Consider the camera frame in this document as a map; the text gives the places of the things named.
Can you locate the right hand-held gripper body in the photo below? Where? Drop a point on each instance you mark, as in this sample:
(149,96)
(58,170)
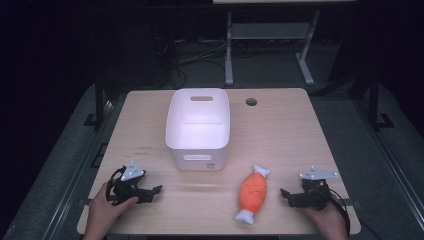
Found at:
(315,195)

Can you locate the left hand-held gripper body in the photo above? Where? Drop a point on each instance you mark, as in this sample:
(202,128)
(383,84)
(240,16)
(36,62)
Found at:
(128,186)

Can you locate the person's right hand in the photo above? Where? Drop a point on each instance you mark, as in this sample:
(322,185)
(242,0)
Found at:
(328,221)

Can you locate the person's left hand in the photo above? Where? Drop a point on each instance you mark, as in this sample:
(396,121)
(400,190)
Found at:
(103,211)

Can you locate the orange plush meat toy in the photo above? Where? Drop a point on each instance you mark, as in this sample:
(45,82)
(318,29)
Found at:
(253,195)

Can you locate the white plastic storage bin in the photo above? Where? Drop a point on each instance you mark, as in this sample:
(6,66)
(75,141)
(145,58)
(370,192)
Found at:
(198,133)

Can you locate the black metal stand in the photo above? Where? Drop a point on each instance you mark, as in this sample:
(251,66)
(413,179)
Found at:
(99,103)
(375,100)

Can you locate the grey metal side rail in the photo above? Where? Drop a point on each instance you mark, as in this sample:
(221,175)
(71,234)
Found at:
(80,166)
(390,160)

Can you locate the white metal table frame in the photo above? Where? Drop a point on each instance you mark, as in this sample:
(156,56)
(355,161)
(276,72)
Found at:
(270,31)

